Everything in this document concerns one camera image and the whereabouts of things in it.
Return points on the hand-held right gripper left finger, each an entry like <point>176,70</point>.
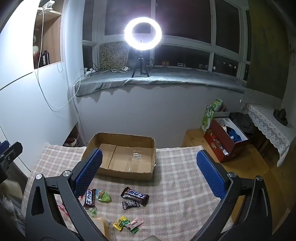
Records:
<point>89,171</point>

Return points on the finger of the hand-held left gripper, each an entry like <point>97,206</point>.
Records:
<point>15,149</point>
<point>3,144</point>

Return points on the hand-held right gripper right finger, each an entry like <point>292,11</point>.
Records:
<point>210,173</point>

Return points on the green candy clear wrapper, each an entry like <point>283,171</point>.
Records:
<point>92,210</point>

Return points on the cardboard box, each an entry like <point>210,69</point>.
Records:
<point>129,160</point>

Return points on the yellow candy packet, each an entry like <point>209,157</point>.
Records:
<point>120,223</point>

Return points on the red storage box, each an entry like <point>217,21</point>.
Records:
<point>222,150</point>

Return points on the brown chocolate bar blue label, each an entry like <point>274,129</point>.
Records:
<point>90,199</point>

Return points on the green jelly cup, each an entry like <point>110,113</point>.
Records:
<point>104,197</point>

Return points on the pink plaid tablecloth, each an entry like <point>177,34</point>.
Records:
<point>175,185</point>

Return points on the blue cloth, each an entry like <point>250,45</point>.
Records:
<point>234,135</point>

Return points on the clear red-edged cake packet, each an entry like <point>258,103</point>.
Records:
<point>62,208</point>

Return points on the brown chocolate bar torn wrapper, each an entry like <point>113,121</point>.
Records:
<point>135,194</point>

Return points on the small dark candy packet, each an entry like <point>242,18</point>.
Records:
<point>130,205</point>

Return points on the green paper bag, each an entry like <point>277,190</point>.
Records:
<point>207,118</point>

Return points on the brown egg snack clear wrapper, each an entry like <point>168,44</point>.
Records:
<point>103,226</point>

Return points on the black bag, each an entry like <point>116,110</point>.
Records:
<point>242,122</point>

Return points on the pink green candy packet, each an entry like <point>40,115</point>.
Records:
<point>134,224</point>

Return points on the white lace table cover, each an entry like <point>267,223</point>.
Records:
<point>266,118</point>

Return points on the dark figurine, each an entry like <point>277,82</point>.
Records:
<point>281,117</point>

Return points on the red white vase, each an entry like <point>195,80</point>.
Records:
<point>35,55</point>

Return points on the dark bottle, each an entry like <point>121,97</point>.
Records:
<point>45,59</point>

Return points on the white power strip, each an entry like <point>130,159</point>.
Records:
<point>89,72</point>

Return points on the grey sill blanket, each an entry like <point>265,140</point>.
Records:
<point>161,78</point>

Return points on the white charger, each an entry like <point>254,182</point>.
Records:
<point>125,68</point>

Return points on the leopard print board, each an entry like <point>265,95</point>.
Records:
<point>113,55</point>

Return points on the black tripod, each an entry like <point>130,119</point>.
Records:
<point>140,60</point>

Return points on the dark green curtain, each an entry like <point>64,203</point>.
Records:
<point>266,46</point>

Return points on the white clip device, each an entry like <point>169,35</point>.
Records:
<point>47,4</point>

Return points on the white framed window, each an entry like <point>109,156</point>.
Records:
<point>185,20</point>

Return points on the wooden wall shelf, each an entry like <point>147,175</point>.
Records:
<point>54,41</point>

